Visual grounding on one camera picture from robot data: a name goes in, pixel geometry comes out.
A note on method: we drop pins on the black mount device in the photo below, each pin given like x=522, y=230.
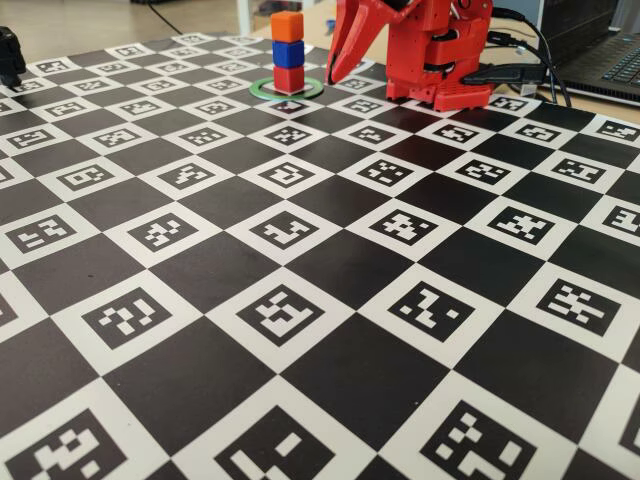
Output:
x=11, y=55

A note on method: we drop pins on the black flat adapter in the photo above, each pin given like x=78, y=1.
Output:
x=505, y=75

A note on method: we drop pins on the red robot arm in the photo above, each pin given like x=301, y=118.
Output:
x=465, y=50

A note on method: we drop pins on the black white marker board mat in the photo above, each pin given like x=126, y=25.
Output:
x=200, y=250

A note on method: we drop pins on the small beige block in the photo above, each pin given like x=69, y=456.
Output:
x=527, y=90

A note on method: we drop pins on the white post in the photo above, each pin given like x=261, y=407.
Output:
x=244, y=15

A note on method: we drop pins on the orange cube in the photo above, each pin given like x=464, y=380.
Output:
x=287, y=26

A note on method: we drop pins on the red cube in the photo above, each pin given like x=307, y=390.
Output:
x=288, y=80

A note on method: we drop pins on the black laptop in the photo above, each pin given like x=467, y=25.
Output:
x=590, y=50

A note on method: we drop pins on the blue cube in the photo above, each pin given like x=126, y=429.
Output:
x=288, y=54

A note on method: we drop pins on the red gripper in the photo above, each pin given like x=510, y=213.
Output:
x=356, y=26

